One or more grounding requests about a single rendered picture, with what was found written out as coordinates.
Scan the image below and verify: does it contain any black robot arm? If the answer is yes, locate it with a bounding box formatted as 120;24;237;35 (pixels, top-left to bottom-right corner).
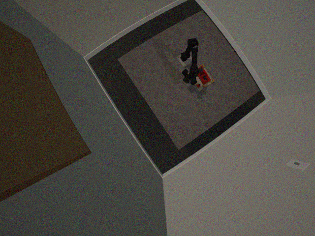
181;38;199;85

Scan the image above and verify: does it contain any red toy car body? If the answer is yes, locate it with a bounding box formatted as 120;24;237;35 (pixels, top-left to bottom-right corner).
198;66;211;85

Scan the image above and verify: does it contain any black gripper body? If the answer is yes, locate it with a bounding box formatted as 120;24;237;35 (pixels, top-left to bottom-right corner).
182;69;190;78

